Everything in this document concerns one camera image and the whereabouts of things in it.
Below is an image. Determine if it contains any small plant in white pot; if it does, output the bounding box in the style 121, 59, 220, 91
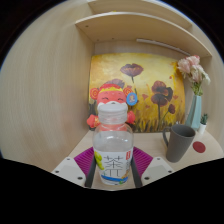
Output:
198, 113, 209, 136

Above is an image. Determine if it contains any red plush mascot toy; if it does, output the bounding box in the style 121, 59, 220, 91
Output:
86, 83, 138, 130

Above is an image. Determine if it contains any grey mug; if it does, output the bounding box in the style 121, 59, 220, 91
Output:
162, 124, 197, 164

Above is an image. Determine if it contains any clear plastic drink bottle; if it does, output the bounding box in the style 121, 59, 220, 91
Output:
92, 102, 135, 186

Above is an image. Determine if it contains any pale teal angular vase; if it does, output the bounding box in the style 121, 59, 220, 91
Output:
185, 94, 203, 132

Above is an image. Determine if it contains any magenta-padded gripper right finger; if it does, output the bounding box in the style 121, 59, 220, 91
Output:
130, 146, 175, 188

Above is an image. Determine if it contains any light wood shelf board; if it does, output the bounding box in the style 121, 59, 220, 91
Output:
74, 11, 213, 58
86, 0, 194, 30

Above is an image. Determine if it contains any flat round red coaster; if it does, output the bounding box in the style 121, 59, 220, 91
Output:
192, 141, 207, 154

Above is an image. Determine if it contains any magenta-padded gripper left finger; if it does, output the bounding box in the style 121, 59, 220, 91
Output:
51, 147, 98, 189

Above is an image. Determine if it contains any pink and white flower bouquet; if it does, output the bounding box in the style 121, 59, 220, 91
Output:
176, 54, 212, 97

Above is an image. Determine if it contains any white light strip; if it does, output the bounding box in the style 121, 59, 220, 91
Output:
135, 38, 192, 57

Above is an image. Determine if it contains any yellow flower painting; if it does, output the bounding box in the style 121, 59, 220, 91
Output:
88, 53, 187, 134

